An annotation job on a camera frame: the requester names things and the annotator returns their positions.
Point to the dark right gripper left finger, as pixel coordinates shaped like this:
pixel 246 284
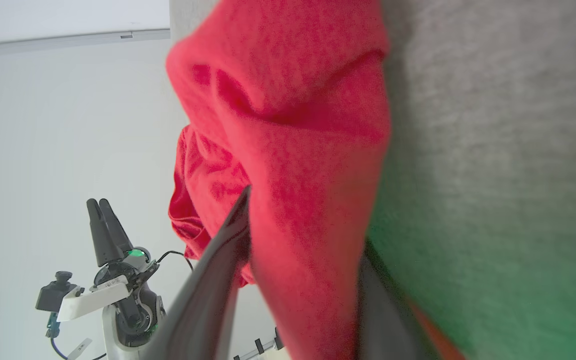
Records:
pixel 203 310

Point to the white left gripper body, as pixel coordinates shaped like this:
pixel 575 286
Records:
pixel 93 300

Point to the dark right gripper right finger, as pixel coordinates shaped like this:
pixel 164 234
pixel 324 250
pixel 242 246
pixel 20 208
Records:
pixel 387 325

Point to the white rack with black clips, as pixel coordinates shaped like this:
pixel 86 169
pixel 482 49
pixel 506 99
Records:
pixel 263 350

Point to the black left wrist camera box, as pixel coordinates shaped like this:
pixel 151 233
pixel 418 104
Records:
pixel 55 292

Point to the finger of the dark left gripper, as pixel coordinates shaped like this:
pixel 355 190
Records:
pixel 118 230
pixel 99 240

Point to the red and white jersey garment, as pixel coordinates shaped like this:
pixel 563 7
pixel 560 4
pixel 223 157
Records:
pixel 292 150

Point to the grey wall trim strip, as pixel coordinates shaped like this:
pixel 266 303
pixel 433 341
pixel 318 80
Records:
pixel 43 42

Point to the teal left camera connector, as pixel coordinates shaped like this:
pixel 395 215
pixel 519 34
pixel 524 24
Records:
pixel 53 325

